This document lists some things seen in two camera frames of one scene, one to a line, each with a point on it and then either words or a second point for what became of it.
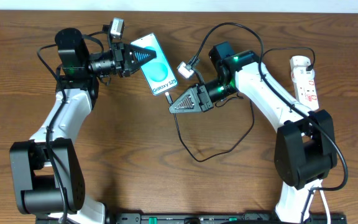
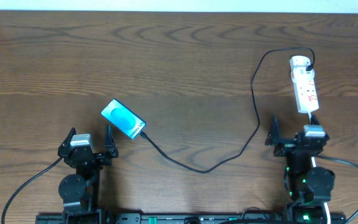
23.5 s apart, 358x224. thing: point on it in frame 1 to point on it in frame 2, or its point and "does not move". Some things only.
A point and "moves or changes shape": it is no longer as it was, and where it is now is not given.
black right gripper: [199, 98] to [273, 137]
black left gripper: [122, 58] to [89, 156]
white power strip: [302, 77] does not move
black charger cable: [291, 48] moves or changes shape
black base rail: [225, 218] does not move
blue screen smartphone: [156, 71] to [123, 118]
